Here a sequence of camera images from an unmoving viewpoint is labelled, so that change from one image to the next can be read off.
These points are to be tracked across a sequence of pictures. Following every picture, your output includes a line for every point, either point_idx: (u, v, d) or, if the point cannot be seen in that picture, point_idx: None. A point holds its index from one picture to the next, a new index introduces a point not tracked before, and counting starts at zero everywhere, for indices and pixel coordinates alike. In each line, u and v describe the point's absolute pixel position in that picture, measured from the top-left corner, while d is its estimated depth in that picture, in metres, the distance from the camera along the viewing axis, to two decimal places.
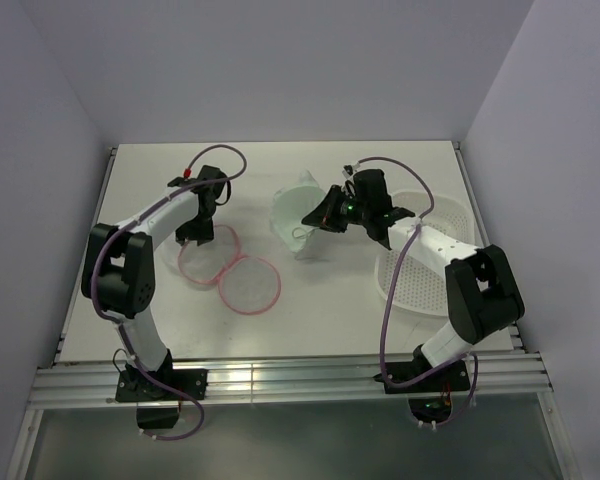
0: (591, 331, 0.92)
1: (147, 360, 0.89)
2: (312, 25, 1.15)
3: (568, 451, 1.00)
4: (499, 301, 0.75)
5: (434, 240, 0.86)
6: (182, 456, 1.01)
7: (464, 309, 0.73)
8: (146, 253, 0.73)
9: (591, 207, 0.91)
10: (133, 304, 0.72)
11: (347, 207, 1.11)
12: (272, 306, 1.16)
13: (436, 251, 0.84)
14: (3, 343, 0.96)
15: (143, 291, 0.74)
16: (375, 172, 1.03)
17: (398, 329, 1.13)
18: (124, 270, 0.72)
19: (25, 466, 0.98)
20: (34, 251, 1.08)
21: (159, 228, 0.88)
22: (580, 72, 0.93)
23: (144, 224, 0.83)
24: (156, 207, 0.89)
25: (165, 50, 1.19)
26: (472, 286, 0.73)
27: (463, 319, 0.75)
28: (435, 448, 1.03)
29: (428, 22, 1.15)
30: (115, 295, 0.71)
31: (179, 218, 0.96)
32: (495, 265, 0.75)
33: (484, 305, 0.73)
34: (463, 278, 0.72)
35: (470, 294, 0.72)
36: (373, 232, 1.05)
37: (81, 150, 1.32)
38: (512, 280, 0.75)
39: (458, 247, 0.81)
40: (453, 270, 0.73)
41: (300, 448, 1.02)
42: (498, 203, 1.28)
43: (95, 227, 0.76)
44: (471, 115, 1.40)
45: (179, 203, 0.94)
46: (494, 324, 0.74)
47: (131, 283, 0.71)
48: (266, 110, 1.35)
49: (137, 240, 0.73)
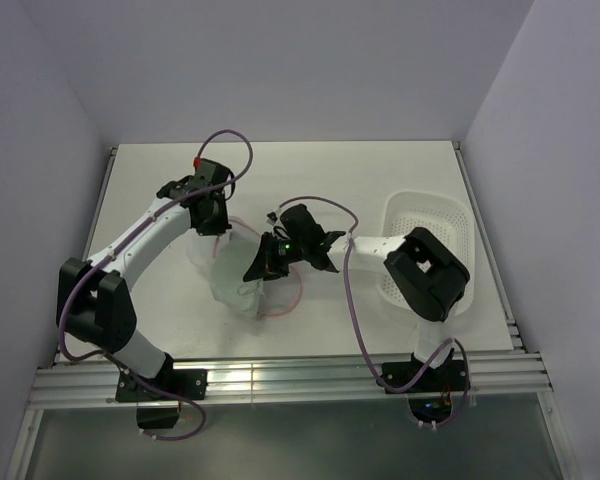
0: (592, 331, 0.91)
1: (145, 367, 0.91)
2: (311, 25, 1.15)
3: (568, 451, 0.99)
4: (443, 272, 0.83)
5: (368, 245, 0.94)
6: (182, 456, 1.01)
7: (415, 291, 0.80)
8: (119, 295, 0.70)
9: (591, 207, 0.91)
10: (109, 339, 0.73)
11: (285, 246, 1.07)
12: (283, 315, 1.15)
13: (372, 252, 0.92)
14: (3, 343, 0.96)
15: (122, 324, 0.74)
16: (297, 209, 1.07)
17: (399, 329, 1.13)
18: (98, 309, 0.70)
19: (25, 465, 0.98)
20: (33, 252, 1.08)
21: (142, 257, 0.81)
22: (580, 74, 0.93)
23: (119, 259, 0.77)
24: (137, 232, 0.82)
25: (165, 50, 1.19)
26: (413, 268, 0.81)
27: (420, 301, 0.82)
28: (435, 449, 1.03)
29: (428, 21, 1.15)
30: (93, 333, 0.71)
31: (170, 234, 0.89)
32: (426, 246, 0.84)
33: (431, 282, 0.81)
34: (403, 265, 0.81)
35: (415, 275, 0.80)
36: (318, 263, 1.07)
37: (81, 150, 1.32)
38: (446, 250, 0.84)
39: (391, 243, 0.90)
40: (393, 260, 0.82)
41: (299, 448, 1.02)
42: (498, 203, 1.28)
43: (67, 264, 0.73)
44: (471, 115, 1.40)
45: (164, 222, 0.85)
46: (446, 295, 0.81)
47: (105, 322, 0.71)
48: (266, 110, 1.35)
49: (108, 282, 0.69)
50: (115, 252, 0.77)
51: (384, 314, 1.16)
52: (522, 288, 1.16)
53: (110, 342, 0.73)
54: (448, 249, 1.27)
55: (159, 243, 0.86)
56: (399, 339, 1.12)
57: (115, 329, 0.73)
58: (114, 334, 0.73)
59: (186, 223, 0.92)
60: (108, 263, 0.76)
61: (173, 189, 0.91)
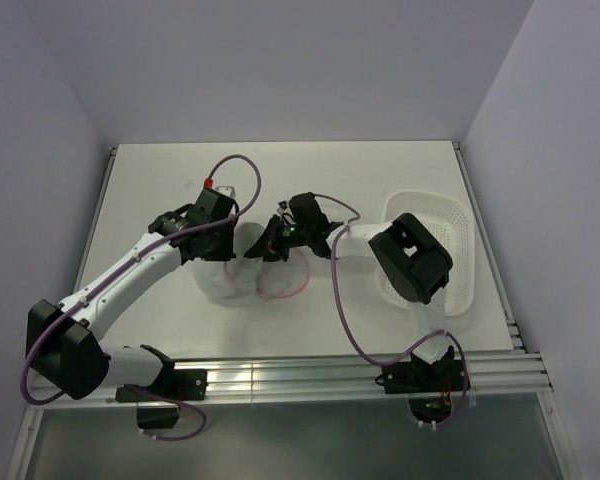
0: (591, 331, 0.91)
1: (143, 377, 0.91)
2: (311, 25, 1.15)
3: (568, 451, 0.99)
4: (425, 256, 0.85)
5: (360, 229, 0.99)
6: (182, 457, 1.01)
7: (398, 270, 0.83)
8: (84, 347, 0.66)
9: (590, 208, 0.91)
10: (75, 388, 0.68)
11: (290, 229, 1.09)
12: (293, 296, 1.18)
13: (362, 237, 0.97)
14: (3, 343, 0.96)
15: (92, 369, 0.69)
16: (308, 197, 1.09)
17: (401, 328, 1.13)
18: (65, 354, 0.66)
19: (25, 465, 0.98)
20: (32, 252, 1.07)
21: (120, 301, 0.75)
22: (579, 74, 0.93)
23: (92, 305, 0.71)
24: (116, 275, 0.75)
25: (164, 50, 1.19)
26: (395, 249, 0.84)
27: (403, 282, 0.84)
28: (435, 449, 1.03)
29: (428, 22, 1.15)
30: (60, 377, 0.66)
31: (157, 274, 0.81)
32: (412, 229, 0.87)
33: (413, 263, 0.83)
34: (387, 246, 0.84)
35: (397, 255, 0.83)
36: (318, 249, 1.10)
37: (81, 150, 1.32)
38: (430, 236, 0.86)
39: (378, 228, 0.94)
40: (378, 242, 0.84)
41: (299, 448, 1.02)
42: (498, 204, 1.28)
43: (37, 305, 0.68)
44: (471, 115, 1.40)
45: (148, 263, 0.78)
46: (427, 277, 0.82)
47: (72, 366, 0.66)
48: (266, 110, 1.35)
49: (75, 333, 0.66)
50: (88, 297, 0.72)
51: (386, 313, 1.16)
52: (522, 288, 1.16)
53: (76, 387, 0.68)
54: (448, 249, 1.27)
55: (142, 285, 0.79)
56: (400, 340, 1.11)
57: (83, 374, 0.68)
58: (82, 379, 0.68)
59: (178, 261, 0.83)
60: (79, 310, 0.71)
61: (167, 221, 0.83)
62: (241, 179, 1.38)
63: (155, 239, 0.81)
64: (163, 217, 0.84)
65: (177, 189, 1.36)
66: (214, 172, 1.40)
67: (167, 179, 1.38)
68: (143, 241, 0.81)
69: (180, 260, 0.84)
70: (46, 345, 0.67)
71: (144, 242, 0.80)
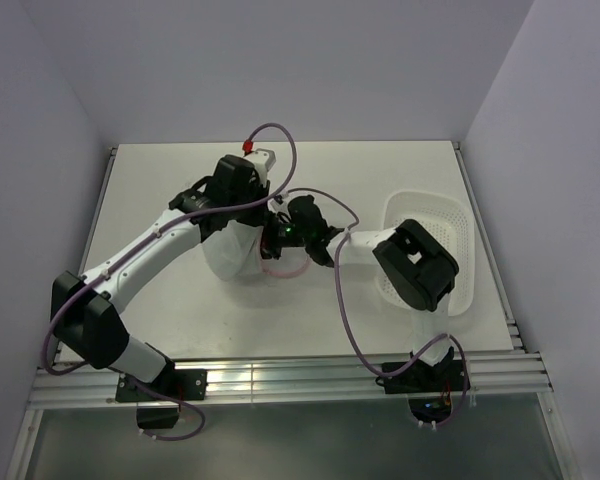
0: (591, 332, 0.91)
1: (144, 374, 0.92)
2: (311, 25, 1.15)
3: (568, 450, 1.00)
4: (431, 263, 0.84)
5: (362, 238, 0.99)
6: (182, 457, 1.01)
7: (403, 277, 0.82)
8: (107, 318, 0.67)
9: (590, 207, 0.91)
10: (98, 356, 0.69)
11: (286, 229, 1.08)
12: (286, 273, 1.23)
13: (365, 243, 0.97)
14: (3, 343, 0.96)
15: (112, 339, 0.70)
16: (309, 202, 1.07)
17: (401, 328, 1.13)
18: (87, 325, 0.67)
19: (25, 465, 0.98)
20: (32, 252, 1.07)
21: (141, 276, 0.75)
22: (579, 73, 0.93)
23: (113, 278, 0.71)
24: (137, 248, 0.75)
25: (163, 51, 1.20)
26: (401, 256, 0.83)
27: (410, 288, 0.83)
28: (435, 449, 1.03)
29: (427, 22, 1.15)
30: (82, 346, 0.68)
31: (178, 250, 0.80)
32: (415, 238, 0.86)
33: (419, 270, 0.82)
34: (392, 254, 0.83)
35: (401, 263, 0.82)
36: (317, 257, 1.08)
37: (81, 150, 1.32)
38: (435, 241, 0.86)
39: (381, 235, 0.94)
40: (381, 250, 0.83)
41: (299, 447, 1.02)
42: (498, 204, 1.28)
43: (61, 276, 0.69)
44: (471, 116, 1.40)
45: (169, 239, 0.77)
46: (435, 284, 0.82)
47: (94, 336, 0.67)
48: (266, 109, 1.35)
49: (98, 303, 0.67)
50: (110, 270, 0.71)
51: (386, 314, 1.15)
52: (523, 288, 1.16)
53: (97, 358, 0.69)
54: (448, 249, 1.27)
55: (162, 261, 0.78)
56: (401, 340, 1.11)
57: (103, 343, 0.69)
58: (102, 348, 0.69)
59: (197, 239, 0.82)
60: (101, 282, 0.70)
61: (188, 199, 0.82)
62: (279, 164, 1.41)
63: (176, 217, 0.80)
64: (180, 196, 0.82)
65: (177, 190, 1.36)
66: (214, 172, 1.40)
67: (167, 179, 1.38)
68: (163, 218, 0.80)
69: (200, 239, 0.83)
70: (69, 315, 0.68)
71: (162, 220, 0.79)
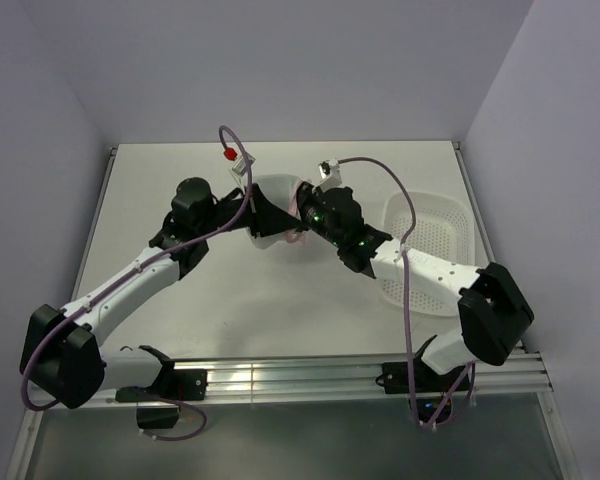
0: (592, 331, 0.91)
1: (142, 381, 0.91)
2: (311, 24, 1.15)
3: (567, 449, 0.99)
4: (511, 319, 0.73)
5: (429, 268, 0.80)
6: (182, 456, 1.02)
7: (486, 340, 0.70)
8: (85, 353, 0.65)
9: (591, 208, 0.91)
10: (71, 394, 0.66)
11: (314, 216, 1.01)
12: (285, 273, 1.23)
13: (437, 280, 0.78)
14: (3, 344, 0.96)
15: (90, 377, 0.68)
16: (353, 206, 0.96)
17: (400, 328, 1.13)
18: (62, 362, 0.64)
19: (25, 465, 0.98)
20: (32, 252, 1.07)
21: (121, 309, 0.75)
22: (580, 72, 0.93)
23: (95, 310, 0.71)
24: (117, 283, 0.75)
25: (162, 51, 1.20)
26: (488, 314, 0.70)
27: (481, 348, 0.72)
28: (435, 449, 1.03)
29: (427, 21, 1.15)
30: (57, 383, 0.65)
31: (158, 285, 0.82)
32: (503, 287, 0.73)
33: (502, 331, 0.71)
34: (480, 311, 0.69)
35: (489, 325, 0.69)
36: (354, 265, 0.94)
37: (81, 150, 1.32)
38: (520, 293, 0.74)
39: (460, 271, 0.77)
40: (469, 306, 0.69)
41: (299, 447, 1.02)
42: (498, 204, 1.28)
43: (38, 309, 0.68)
44: (471, 115, 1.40)
45: (150, 274, 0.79)
46: (510, 344, 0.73)
47: (68, 375, 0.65)
48: (265, 109, 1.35)
49: (77, 337, 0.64)
50: (91, 303, 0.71)
51: (386, 314, 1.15)
52: (522, 288, 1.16)
53: (70, 398, 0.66)
54: (448, 248, 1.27)
55: (142, 296, 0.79)
56: (401, 341, 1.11)
57: (80, 380, 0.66)
58: (77, 386, 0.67)
59: (175, 276, 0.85)
60: (82, 314, 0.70)
61: (165, 238, 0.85)
62: (274, 165, 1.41)
63: (155, 253, 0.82)
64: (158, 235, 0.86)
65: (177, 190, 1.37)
66: (213, 172, 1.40)
67: (167, 179, 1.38)
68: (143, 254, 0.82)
69: (182, 272, 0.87)
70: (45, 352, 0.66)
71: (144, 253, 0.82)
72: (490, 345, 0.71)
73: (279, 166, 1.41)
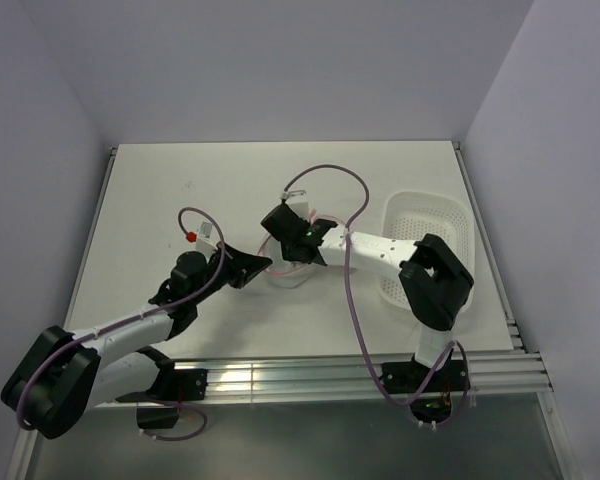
0: (592, 332, 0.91)
1: (141, 384, 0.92)
2: (311, 24, 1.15)
3: (567, 449, 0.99)
4: (450, 282, 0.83)
5: (372, 248, 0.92)
6: (182, 456, 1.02)
7: (430, 305, 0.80)
8: (85, 376, 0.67)
9: (590, 209, 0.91)
10: (54, 420, 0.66)
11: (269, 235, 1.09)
12: None
13: (379, 255, 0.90)
14: (4, 343, 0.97)
15: (78, 404, 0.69)
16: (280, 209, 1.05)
17: (399, 329, 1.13)
18: (58, 383, 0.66)
19: (25, 465, 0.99)
20: (32, 253, 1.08)
21: (121, 346, 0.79)
22: (579, 73, 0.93)
23: (101, 339, 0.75)
24: (123, 322, 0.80)
25: (162, 51, 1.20)
26: (426, 279, 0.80)
27: (429, 311, 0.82)
28: (434, 449, 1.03)
29: (427, 22, 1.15)
30: (48, 403, 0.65)
31: (151, 337, 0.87)
32: (437, 253, 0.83)
33: (444, 297, 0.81)
34: (419, 278, 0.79)
35: (428, 288, 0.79)
36: (304, 254, 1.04)
37: (81, 150, 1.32)
38: (455, 261, 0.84)
39: (396, 249, 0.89)
40: (408, 274, 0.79)
41: (298, 447, 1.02)
42: (498, 204, 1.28)
43: (48, 330, 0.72)
44: (471, 115, 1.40)
45: (149, 324, 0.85)
46: (453, 304, 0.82)
47: (63, 397, 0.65)
48: (265, 109, 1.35)
49: (82, 358, 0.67)
50: (99, 332, 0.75)
51: (385, 315, 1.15)
52: (522, 288, 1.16)
53: (54, 421, 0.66)
54: None
55: (138, 342, 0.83)
56: (400, 342, 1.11)
57: (70, 404, 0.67)
58: (66, 410, 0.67)
59: (164, 335, 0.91)
60: (89, 340, 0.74)
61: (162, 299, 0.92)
62: (274, 165, 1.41)
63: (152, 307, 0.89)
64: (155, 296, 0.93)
65: (176, 190, 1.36)
66: (213, 172, 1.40)
67: (166, 179, 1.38)
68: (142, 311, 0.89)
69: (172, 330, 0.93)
70: (44, 372, 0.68)
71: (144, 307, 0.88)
72: (434, 308, 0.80)
73: (279, 166, 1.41)
